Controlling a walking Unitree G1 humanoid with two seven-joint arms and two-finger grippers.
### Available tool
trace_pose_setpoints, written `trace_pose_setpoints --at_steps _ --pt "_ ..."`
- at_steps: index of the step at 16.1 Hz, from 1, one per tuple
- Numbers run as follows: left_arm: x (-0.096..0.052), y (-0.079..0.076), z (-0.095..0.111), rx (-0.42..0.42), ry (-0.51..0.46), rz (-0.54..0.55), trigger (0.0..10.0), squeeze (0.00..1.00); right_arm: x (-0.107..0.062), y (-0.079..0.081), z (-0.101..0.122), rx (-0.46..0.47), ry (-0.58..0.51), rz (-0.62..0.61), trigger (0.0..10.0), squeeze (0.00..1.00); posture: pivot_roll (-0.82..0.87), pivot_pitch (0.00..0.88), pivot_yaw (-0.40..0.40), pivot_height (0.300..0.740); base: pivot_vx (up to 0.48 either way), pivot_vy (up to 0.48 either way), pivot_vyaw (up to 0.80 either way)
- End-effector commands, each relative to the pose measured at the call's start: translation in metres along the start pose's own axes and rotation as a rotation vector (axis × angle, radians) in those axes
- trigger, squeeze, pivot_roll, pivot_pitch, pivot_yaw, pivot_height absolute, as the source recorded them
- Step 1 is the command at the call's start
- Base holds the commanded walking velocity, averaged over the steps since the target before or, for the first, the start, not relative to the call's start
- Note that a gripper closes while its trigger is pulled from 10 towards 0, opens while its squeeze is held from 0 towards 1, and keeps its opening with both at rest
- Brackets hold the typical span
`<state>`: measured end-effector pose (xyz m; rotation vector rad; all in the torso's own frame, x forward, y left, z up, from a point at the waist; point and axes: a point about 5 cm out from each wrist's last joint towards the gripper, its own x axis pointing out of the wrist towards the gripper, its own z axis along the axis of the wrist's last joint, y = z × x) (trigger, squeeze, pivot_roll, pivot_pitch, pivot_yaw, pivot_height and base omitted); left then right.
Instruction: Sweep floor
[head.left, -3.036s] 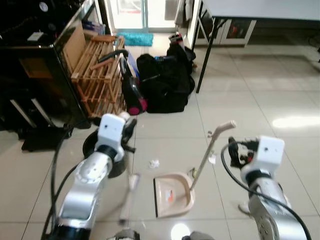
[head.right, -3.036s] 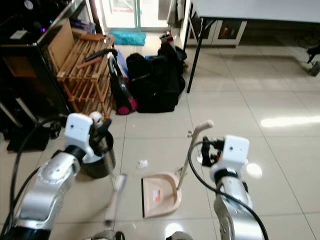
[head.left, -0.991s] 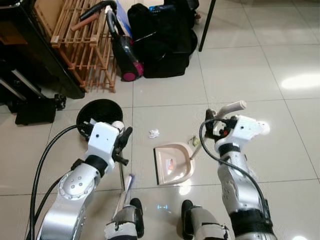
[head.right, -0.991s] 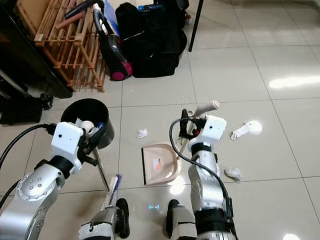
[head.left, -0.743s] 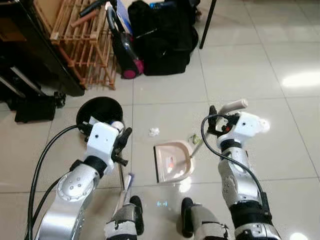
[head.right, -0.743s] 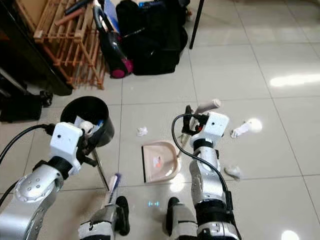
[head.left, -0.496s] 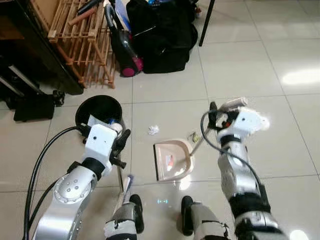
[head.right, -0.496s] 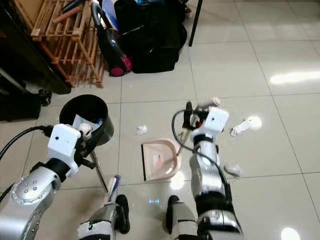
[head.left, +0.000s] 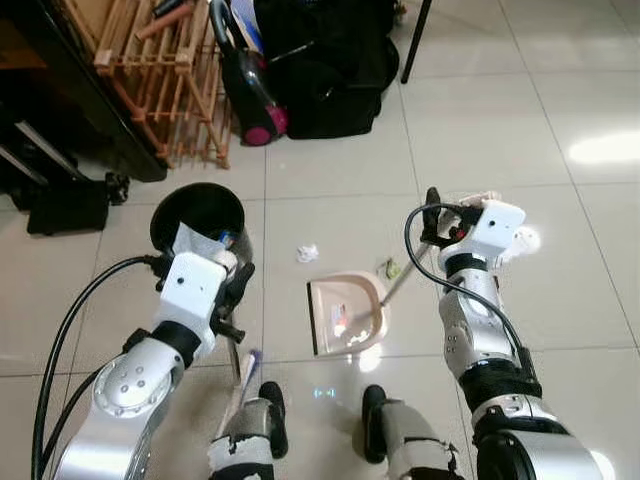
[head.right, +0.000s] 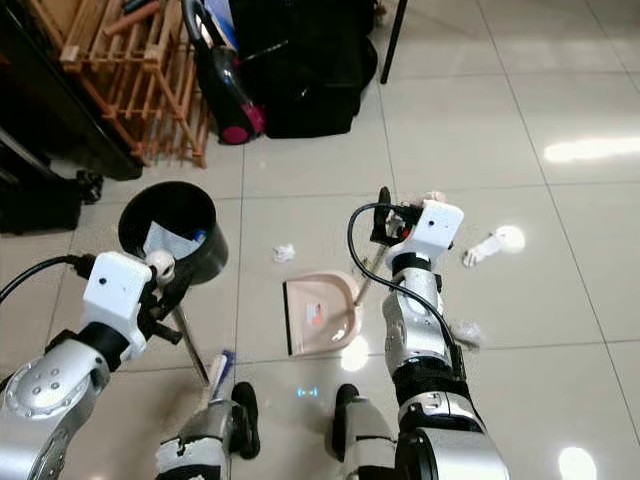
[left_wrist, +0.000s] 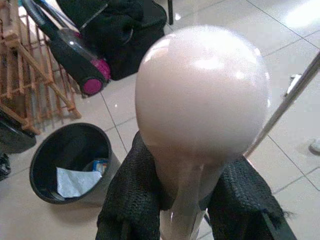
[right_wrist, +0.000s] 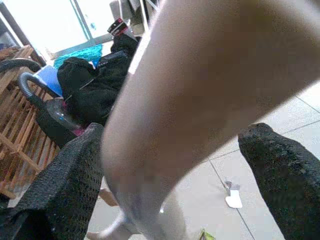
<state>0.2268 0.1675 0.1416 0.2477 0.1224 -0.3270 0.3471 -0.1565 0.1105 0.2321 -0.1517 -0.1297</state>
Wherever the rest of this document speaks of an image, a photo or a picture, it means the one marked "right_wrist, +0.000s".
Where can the glass sliding door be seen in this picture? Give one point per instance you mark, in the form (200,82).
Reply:
(50,20)

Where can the black and pink vacuum cleaner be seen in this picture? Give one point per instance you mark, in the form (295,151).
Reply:
(50,117)

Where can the large black bag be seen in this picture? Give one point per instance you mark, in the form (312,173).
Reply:
(95,95)

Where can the white paper scrap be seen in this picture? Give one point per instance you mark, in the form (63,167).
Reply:
(235,200)

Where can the blue flat board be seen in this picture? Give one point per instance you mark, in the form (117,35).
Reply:
(50,80)

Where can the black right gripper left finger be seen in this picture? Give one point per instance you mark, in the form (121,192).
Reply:
(62,187)

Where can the teal shaggy mat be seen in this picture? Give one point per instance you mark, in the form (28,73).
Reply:
(82,53)

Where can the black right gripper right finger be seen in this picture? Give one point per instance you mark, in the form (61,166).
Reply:
(287,187)

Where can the wooden slatted rack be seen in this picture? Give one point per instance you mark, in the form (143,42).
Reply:
(22,140)

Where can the green wrapper scrap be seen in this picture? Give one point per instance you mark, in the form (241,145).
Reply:
(205,236)

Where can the small black bag with tag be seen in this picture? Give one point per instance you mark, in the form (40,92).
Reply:
(125,46)

